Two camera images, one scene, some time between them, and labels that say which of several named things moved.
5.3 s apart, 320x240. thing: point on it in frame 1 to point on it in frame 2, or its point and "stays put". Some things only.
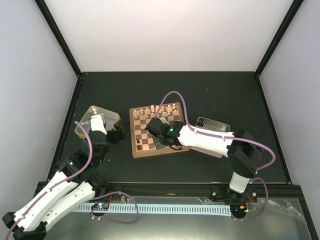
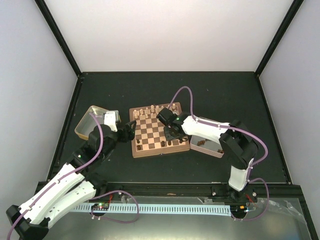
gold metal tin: x=111 y=120 stays put
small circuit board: x=100 y=207 stays put
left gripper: x=120 y=131 to x=130 y=132
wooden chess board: x=143 y=142 stays put
